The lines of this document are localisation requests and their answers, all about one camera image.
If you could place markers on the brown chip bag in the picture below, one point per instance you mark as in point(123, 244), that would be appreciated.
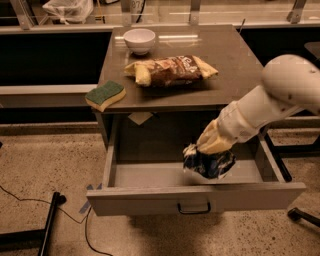
point(170, 71)

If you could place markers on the blue chip bag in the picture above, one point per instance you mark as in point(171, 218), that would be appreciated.
point(213, 166)

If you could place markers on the blue tape on floor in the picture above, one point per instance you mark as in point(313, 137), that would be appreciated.
point(86, 205)

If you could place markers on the white ceramic bowl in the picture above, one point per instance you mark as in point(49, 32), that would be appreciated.
point(140, 40)

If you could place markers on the clear plastic bag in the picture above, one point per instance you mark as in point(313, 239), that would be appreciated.
point(69, 11)

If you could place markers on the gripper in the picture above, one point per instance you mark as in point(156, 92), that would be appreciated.
point(229, 124)

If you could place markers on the grey open drawer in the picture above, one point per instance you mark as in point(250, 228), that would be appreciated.
point(144, 172)

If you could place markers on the paper tag under counter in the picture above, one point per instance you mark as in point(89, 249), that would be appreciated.
point(140, 117)

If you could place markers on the black stand leg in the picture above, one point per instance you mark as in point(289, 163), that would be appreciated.
point(38, 238)

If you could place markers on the black drawer handle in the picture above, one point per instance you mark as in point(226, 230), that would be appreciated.
point(183, 211)

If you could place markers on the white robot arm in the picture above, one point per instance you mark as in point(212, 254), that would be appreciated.
point(289, 84)

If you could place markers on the grey cabinet counter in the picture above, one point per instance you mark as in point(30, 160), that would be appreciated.
point(216, 45)

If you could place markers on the green yellow sponge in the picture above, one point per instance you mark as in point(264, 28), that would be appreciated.
point(105, 95)

